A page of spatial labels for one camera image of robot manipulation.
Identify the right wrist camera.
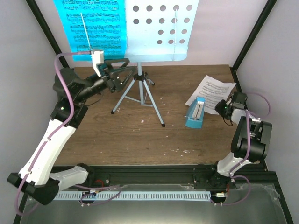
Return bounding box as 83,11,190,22
229,91,247,109

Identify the black frame post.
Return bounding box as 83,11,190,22
232,0,278,70
25,0,62,55

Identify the left black frame post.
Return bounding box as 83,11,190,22
25,0,62,55

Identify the white sheet music page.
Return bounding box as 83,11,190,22
185,75,236,114

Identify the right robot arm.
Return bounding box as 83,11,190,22
207,92,272,188

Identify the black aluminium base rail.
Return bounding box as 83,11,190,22
51,164,276,189

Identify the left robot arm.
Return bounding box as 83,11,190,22
7,58,136,205

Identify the light blue music stand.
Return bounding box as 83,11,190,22
111,0,199,128

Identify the blue metronome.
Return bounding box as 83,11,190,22
185,97,205,129

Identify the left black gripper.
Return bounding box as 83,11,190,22
75,57,136,102

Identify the light blue slotted cable duct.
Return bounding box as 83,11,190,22
54,191,211,201

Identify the right black frame post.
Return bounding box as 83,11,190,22
232,0,278,70

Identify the blue sheet music page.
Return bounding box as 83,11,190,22
54,0,127,59

